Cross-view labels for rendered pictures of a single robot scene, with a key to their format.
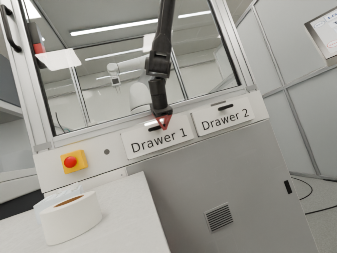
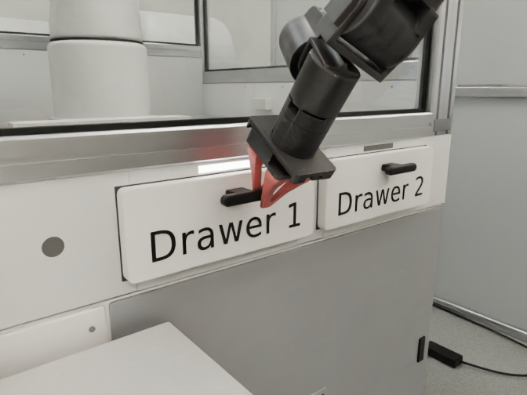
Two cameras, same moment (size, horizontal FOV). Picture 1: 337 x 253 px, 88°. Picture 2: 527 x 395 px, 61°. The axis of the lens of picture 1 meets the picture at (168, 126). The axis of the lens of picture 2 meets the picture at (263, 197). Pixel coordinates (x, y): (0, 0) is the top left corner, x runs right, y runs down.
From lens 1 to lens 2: 0.39 m
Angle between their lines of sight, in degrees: 32
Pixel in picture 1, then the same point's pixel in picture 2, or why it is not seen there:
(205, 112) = (354, 168)
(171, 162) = (240, 292)
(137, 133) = (176, 200)
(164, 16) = not seen: outside the picture
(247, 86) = (437, 117)
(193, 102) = (333, 130)
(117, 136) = (101, 193)
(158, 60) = (396, 19)
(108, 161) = (53, 281)
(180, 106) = not seen: hidden behind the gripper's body
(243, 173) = (368, 324)
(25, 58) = not seen: outside the picture
